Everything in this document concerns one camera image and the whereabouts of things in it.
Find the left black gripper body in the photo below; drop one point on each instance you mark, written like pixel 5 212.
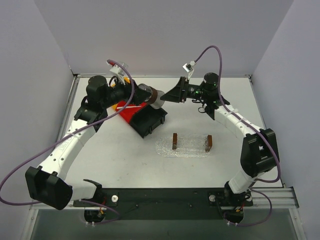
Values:
pixel 136 92

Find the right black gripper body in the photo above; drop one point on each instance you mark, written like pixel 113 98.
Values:
pixel 183 89

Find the glass cup with brown band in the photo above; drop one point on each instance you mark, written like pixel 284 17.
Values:
pixel 155 96

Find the clear holder with wooden ends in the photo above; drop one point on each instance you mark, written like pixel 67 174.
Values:
pixel 192 143

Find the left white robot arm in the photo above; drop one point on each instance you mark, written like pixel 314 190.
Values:
pixel 46 183

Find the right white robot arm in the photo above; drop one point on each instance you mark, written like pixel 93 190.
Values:
pixel 259 153

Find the white toothbrush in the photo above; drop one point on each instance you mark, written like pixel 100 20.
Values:
pixel 128 107

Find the clear textured oval tray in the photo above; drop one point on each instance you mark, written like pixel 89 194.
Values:
pixel 164 148

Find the yellow plastic bin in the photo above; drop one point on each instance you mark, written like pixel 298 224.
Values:
pixel 122 103

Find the red plastic bin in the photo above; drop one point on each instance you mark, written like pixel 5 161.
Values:
pixel 128 113

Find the black plastic bin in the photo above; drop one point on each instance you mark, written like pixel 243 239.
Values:
pixel 146 120

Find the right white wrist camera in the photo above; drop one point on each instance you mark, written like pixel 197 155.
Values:
pixel 189 68

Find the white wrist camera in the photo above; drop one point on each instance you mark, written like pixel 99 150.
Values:
pixel 189 68
pixel 117 70

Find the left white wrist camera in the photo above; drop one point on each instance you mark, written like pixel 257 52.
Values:
pixel 117 70

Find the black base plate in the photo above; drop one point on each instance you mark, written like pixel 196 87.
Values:
pixel 162 213

